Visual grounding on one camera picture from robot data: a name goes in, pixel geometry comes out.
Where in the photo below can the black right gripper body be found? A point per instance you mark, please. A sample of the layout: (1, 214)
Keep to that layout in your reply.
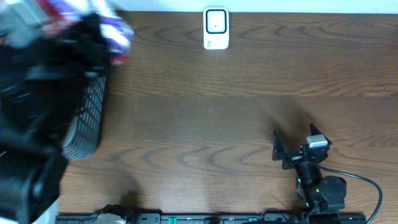
(293, 161)

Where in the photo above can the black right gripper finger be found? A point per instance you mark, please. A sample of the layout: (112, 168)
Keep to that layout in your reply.
(278, 152)
(315, 131)

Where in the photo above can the purple red snack packet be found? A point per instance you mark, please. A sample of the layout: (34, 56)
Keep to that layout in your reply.
(65, 13)

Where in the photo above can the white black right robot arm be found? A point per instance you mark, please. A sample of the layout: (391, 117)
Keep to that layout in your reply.
(321, 193)

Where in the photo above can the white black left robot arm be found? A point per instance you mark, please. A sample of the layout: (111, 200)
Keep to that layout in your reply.
(35, 116)

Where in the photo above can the white barcode scanner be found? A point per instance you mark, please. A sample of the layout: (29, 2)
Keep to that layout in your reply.
(215, 28)

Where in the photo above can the dark grey plastic basket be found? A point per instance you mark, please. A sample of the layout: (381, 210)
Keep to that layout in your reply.
(83, 135)

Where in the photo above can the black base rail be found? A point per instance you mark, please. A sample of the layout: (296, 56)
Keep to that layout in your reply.
(155, 218)

